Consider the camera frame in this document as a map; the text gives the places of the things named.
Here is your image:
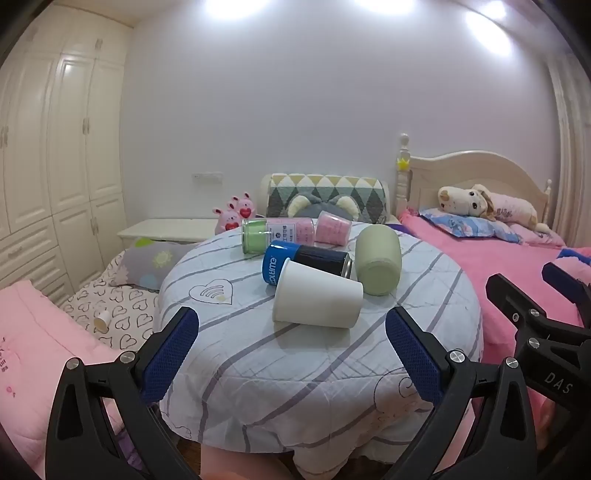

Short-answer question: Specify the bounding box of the blue and pink pillow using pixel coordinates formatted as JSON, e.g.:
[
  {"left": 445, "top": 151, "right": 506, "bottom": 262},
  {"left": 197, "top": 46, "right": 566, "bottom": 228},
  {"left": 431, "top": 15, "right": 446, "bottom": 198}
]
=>
[{"left": 417, "top": 207, "right": 523, "bottom": 243}]

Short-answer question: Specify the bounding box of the striped heart print table cloth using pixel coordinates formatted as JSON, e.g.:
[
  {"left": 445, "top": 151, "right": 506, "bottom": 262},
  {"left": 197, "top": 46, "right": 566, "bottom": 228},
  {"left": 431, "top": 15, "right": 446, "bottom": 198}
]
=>
[{"left": 154, "top": 220, "right": 485, "bottom": 463}]

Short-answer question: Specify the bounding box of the blue and black insulated cup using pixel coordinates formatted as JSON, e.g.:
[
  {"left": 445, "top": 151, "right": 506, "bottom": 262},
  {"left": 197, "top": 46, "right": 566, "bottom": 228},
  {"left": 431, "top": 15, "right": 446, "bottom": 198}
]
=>
[{"left": 261, "top": 239, "right": 354, "bottom": 288}]

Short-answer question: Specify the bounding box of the white paper cup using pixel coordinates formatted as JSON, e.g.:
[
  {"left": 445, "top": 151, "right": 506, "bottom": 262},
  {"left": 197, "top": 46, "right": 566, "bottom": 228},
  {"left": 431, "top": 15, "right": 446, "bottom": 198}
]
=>
[{"left": 272, "top": 258, "right": 365, "bottom": 330}]

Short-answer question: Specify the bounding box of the beige plush dog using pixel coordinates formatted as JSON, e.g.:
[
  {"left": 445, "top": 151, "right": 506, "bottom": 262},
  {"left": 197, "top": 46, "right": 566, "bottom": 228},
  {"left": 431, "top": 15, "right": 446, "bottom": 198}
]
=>
[{"left": 437, "top": 184, "right": 550, "bottom": 234}]

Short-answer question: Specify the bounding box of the triangle pattern headboard cushion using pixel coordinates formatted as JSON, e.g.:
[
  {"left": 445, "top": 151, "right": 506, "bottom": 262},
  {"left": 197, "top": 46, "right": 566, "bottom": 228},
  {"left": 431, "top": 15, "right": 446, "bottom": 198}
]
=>
[{"left": 259, "top": 172, "right": 391, "bottom": 225}]

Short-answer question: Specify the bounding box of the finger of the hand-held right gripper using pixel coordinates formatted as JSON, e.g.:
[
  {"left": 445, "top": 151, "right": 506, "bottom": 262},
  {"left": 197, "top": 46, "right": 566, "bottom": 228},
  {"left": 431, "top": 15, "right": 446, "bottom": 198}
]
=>
[
  {"left": 542, "top": 261, "right": 591, "bottom": 326},
  {"left": 485, "top": 272, "right": 561, "bottom": 358}
]

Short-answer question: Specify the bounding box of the green and pink cup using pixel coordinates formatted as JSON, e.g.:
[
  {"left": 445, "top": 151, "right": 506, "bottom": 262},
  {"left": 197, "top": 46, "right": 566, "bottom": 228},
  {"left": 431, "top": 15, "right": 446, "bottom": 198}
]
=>
[{"left": 241, "top": 217, "right": 319, "bottom": 255}]

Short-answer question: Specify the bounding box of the pink bed sheet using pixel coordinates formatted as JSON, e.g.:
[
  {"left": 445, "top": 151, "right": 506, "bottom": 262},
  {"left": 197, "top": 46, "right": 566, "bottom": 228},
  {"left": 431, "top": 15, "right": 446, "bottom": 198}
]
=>
[{"left": 397, "top": 209, "right": 591, "bottom": 445}]

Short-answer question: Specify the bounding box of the blue cloth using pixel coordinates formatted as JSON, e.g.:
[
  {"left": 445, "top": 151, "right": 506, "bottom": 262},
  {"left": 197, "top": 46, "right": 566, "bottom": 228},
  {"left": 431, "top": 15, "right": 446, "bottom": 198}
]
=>
[{"left": 557, "top": 247, "right": 591, "bottom": 267}]

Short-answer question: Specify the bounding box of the cream wooden bed headboard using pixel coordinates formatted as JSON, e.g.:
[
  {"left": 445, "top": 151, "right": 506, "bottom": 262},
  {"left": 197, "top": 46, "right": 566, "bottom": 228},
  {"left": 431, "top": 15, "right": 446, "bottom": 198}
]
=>
[{"left": 394, "top": 133, "right": 555, "bottom": 232}]

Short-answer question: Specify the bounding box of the heart print bed sheet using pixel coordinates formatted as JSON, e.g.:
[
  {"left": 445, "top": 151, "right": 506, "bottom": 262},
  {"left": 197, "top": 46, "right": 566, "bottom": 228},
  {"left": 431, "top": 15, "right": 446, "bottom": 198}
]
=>
[{"left": 62, "top": 248, "right": 163, "bottom": 352}]

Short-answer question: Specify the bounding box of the pink plush rabbit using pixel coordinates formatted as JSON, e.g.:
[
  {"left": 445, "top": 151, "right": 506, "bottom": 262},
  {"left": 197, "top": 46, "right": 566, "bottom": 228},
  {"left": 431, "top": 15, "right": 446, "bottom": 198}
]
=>
[
  {"left": 230, "top": 192, "right": 255, "bottom": 220},
  {"left": 212, "top": 206, "right": 241, "bottom": 234}
]

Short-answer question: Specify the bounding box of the white nightstand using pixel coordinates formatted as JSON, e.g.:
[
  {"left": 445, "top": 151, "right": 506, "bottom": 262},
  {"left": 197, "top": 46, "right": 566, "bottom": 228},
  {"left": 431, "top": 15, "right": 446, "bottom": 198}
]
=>
[{"left": 116, "top": 217, "right": 223, "bottom": 250}]

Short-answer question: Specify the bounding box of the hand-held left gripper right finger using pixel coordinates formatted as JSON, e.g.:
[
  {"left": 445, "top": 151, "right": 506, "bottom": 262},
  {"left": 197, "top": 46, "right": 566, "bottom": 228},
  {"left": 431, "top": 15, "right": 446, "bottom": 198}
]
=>
[{"left": 385, "top": 306, "right": 539, "bottom": 480}]

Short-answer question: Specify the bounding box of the sage green cup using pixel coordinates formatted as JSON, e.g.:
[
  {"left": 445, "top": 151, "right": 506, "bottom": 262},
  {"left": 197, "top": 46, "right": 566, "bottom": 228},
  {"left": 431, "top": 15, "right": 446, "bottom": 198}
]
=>
[{"left": 354, "top": 224, "right": 403, "bottom": 296}]

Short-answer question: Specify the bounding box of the cream wardrobe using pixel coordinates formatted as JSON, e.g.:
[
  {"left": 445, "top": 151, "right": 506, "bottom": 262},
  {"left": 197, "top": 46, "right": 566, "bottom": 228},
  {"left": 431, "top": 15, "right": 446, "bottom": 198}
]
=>
[{"left": 0, "top": 4, "right": 136, "bottom": 306}]

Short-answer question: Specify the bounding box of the cream door frame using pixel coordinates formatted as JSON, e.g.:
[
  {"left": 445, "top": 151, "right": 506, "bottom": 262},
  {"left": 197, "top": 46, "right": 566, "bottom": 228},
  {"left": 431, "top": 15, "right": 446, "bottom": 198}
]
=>
[{"left": 547, "top": 50, "right": 591, "bottom": 251}]

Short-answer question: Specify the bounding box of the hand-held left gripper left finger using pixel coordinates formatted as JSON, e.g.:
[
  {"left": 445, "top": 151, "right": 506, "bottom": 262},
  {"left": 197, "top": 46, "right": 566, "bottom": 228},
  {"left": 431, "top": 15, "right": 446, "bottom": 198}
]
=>
[{"left": 45, "top": 306, "right": 204, "bottom": 480}]

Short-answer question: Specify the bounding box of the pink quilt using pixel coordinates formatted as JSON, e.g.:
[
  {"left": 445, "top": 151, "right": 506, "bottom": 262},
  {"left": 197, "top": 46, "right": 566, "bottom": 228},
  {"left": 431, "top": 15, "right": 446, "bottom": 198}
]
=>
[{"left": 0, "top": 279, "right": 136, "bottom": 463}]

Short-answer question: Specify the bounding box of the grey plush pillow with ears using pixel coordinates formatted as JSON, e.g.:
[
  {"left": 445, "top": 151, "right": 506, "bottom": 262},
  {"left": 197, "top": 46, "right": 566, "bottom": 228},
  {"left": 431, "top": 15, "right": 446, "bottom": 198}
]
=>
[{"left": 288, "top": 193, "right": 359, "bottom": 223}]

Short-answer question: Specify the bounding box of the grey flower pillow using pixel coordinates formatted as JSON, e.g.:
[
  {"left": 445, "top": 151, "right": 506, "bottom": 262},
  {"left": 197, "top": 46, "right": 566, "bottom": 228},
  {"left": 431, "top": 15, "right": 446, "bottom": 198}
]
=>
[{"left": 119, "top": 237, "right": 195, "bottom": 292}]

